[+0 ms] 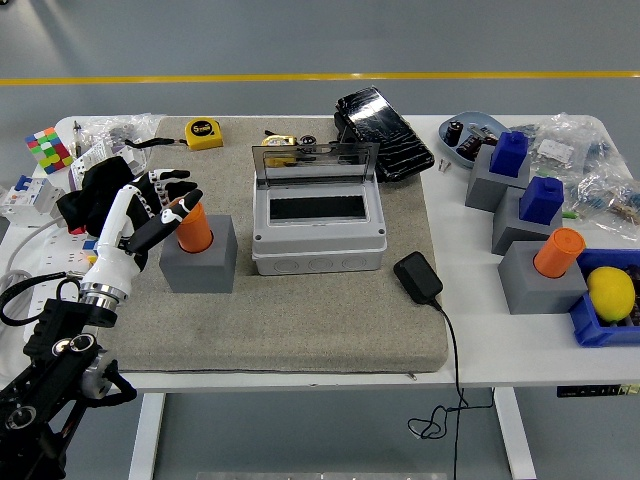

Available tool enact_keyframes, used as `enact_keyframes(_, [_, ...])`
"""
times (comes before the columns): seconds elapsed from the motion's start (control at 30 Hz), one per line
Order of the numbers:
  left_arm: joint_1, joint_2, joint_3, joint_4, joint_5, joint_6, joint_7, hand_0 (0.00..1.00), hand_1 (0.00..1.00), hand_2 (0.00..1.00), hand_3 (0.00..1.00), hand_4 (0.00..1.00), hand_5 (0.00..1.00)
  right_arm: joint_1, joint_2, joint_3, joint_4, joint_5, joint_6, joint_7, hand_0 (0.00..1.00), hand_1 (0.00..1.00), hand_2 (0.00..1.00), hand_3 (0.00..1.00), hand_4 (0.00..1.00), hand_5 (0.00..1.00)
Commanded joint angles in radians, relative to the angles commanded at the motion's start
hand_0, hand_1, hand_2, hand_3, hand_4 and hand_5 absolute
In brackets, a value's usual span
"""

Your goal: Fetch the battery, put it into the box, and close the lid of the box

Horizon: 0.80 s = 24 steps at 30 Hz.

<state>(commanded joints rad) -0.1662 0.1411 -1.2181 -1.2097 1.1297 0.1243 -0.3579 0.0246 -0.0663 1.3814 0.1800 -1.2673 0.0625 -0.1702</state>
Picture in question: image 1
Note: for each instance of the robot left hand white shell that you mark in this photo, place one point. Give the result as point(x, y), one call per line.
point(112, 235)

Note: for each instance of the grey electrical box with lid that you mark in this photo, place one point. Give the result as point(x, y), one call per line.
point(320, 250)

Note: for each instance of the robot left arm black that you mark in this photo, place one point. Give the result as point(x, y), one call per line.
point(50, 340)

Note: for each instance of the black cloth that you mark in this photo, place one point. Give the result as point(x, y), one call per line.
point(95, 192)

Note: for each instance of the white power strip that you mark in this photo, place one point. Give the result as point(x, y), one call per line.
point(60, 256)

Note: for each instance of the white printed package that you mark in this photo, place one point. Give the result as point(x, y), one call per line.
point(87, 161)

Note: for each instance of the white circuit breaker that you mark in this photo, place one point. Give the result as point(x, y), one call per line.
point(30, 200)

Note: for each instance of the grey block with round hole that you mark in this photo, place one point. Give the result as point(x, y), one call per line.
point(200, 274)

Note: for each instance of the thin metal pen tool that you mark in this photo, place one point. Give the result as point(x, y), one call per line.
point(77, 137)

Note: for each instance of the large colourful puzzle cube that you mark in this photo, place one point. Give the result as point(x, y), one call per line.
point(47, 150)

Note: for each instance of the clear bag of parts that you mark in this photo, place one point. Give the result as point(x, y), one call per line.
point(125, 127)
point(610, 195)
point(560, 145)

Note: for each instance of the yellow square tape measure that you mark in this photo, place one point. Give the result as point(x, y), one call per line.
point(202, 135)

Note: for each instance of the yellow round tape measure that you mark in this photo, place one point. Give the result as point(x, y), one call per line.
point(280, 140)

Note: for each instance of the white table leg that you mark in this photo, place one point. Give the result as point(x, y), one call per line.
point(515, 435)
point(147, 435)

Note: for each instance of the grey-brown mat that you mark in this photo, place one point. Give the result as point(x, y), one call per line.
point(300, 325)

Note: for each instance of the black capacitor with label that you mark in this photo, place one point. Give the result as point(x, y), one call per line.
point(308, 140)

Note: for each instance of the black plastic holder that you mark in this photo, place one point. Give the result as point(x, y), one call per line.
point(345, 132)

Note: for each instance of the black power adapter plug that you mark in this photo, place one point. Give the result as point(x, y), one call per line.
point(417, 277)

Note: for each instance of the dark brown capacitor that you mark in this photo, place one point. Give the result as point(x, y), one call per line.
point(469, 146)

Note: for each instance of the grey block holder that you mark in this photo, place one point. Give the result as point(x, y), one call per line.
point(525, 295)
point(480, 190)
point(506, 230)

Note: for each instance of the silver metal part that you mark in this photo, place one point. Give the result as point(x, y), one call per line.
point(481, 134)

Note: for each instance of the blue-grey oval dish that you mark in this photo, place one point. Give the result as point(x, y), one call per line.
point(481, 118)

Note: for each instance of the blue plastic block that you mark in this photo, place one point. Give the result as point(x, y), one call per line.
point(541, 202)
point(509, 156)

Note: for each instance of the blue plastic bin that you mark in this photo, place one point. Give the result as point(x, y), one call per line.
point(585, 322)

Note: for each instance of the yellow lemon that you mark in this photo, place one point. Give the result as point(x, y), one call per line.
point(610, 294)

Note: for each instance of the black table control panel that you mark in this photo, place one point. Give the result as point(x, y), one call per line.
point(595, 391)

